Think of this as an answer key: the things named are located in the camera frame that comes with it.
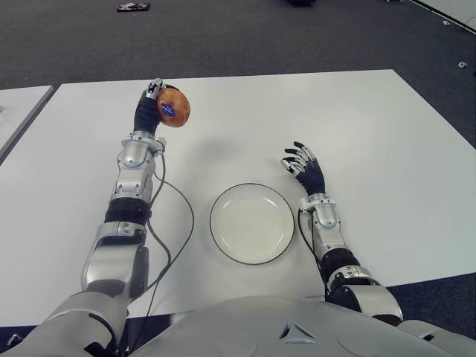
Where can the black object on floor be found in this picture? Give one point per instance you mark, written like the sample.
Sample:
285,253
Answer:
299,2

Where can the dark patterned floor object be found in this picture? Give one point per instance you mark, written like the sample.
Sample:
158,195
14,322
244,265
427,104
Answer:
133,6

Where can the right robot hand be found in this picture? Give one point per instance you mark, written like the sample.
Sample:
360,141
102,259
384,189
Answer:
312,175

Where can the grey robot torso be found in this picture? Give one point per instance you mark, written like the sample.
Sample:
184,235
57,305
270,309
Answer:
260,327

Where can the white side table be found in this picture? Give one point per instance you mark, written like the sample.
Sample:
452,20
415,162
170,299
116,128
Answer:
18,108

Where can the red-yellow apple with blue sticker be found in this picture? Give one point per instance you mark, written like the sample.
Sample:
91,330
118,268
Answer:
176,109

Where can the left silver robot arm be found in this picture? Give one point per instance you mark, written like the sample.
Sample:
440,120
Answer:
130,175

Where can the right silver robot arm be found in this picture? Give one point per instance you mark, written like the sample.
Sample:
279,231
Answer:
327,223

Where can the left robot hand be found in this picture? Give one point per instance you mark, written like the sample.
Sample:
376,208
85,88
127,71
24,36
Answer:
145,113

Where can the white plate with black rim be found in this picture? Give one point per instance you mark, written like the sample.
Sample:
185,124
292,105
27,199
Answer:
253,223

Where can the small white floor object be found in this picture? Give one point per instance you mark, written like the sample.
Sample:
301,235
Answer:
462,64

